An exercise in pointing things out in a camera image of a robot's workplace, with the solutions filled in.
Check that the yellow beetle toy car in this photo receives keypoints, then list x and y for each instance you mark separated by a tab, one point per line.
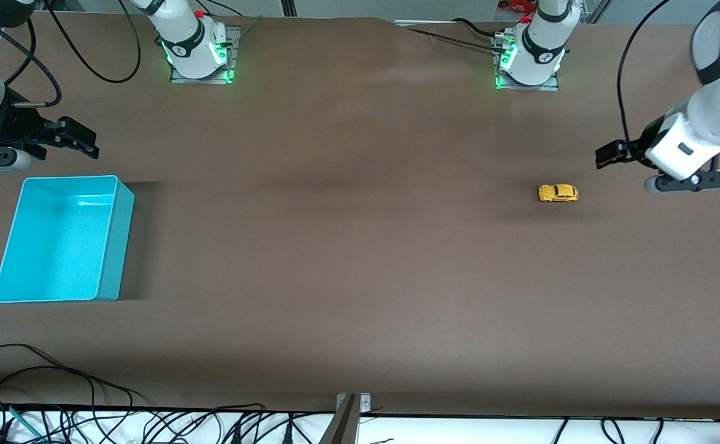
557	193

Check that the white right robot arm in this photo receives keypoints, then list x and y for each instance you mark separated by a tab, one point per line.
190	37

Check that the aluminium table bracket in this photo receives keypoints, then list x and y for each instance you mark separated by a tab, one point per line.
346	425

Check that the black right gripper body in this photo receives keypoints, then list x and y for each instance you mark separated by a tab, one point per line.
20	128

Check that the aluminium frame profile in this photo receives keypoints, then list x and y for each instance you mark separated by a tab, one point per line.
597	9
289	7

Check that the teal plastic storage bin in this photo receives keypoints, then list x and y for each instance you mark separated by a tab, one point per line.
58	246

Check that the red background object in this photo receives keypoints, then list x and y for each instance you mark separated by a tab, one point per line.
517	5

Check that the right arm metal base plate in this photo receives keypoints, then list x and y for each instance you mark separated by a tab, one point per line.
235	61

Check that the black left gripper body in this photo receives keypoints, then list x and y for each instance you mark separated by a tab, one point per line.
638	148

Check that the black power plug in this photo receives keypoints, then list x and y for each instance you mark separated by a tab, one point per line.
237	433
289	433

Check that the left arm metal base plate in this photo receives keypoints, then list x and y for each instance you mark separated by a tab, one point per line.
527	87

